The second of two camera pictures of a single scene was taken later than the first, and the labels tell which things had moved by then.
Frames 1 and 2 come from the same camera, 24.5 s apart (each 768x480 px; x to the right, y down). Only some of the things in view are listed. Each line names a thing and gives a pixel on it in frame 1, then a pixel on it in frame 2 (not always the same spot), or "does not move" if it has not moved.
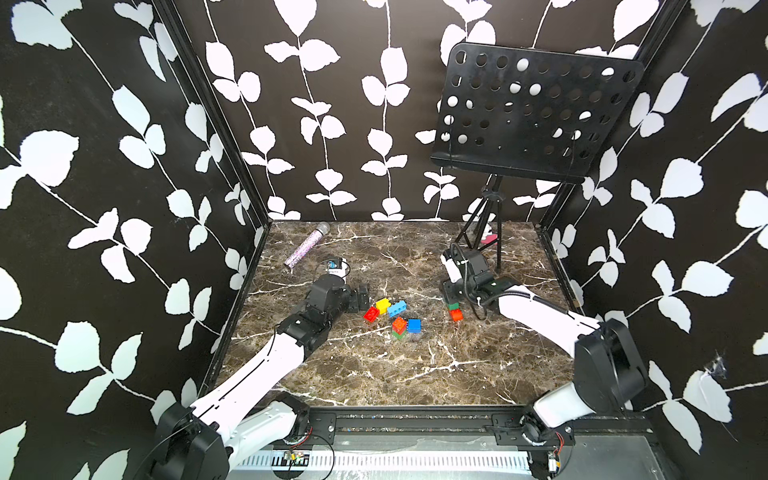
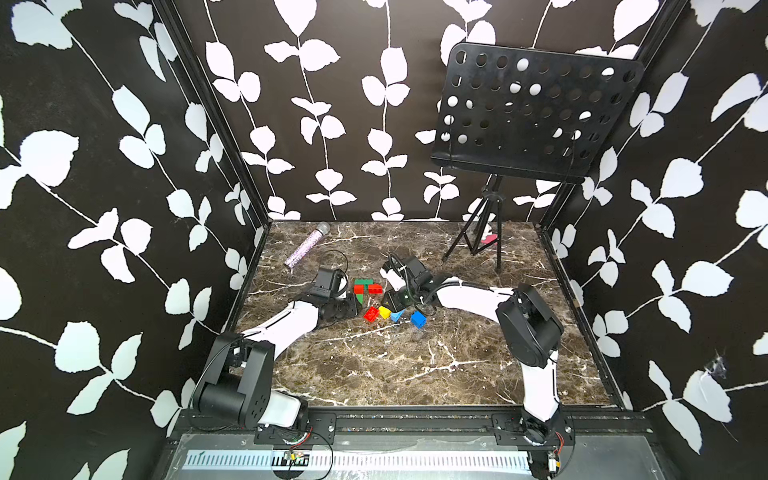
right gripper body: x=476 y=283 → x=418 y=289
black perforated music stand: x=526 y=112 does not move
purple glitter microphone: x=304 y=248 does not move
